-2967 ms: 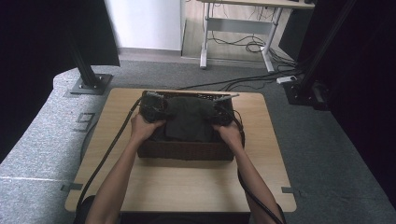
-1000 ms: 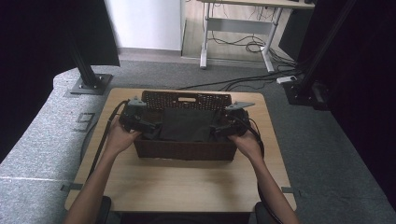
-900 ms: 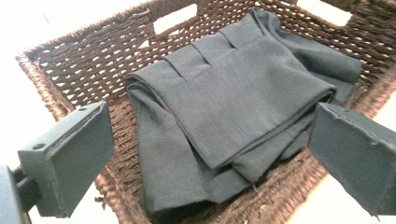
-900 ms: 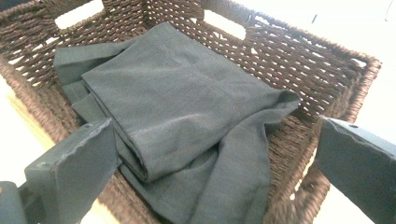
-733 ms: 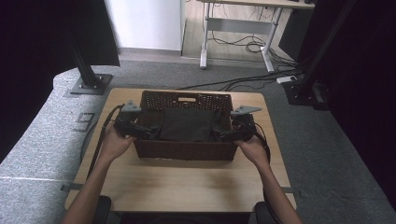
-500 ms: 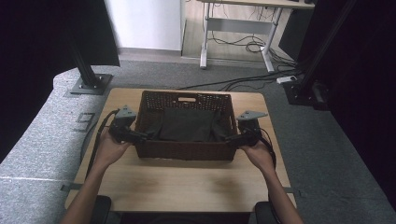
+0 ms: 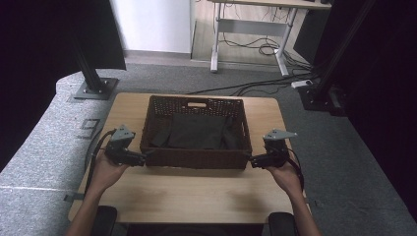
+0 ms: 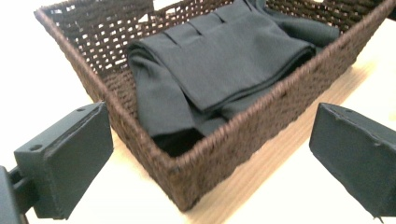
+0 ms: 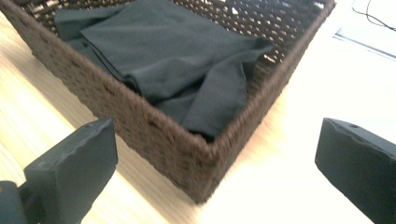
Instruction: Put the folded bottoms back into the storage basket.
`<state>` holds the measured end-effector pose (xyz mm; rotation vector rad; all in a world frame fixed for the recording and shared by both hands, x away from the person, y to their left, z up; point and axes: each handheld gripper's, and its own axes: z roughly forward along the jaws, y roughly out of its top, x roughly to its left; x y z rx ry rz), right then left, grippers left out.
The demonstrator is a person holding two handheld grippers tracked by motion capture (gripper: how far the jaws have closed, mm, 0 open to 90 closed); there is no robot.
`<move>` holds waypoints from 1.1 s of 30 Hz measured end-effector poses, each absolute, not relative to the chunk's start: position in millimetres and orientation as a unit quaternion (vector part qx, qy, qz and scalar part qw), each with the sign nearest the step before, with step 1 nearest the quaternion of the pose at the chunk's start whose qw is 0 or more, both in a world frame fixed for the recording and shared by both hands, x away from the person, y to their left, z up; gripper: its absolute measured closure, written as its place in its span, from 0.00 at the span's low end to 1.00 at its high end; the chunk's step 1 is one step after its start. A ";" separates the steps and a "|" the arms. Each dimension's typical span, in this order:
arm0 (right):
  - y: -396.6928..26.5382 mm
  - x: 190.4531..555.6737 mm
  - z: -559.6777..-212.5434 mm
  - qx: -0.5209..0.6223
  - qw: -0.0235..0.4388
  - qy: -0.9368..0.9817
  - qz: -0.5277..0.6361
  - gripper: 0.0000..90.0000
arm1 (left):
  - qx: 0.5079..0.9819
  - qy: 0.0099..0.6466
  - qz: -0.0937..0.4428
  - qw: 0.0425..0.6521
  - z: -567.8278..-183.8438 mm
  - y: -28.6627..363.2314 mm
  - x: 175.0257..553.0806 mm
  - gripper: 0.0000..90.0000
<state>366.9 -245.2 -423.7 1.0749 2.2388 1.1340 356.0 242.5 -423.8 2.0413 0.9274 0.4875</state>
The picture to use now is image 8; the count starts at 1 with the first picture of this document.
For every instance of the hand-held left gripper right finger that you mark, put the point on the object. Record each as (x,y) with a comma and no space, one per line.
(355,158)

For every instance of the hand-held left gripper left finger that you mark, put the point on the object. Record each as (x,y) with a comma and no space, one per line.
(68,161)

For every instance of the brown wicker basket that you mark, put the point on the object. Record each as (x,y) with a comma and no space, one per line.
(236,146)

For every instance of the black pants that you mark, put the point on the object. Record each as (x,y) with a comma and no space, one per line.
(218,68)

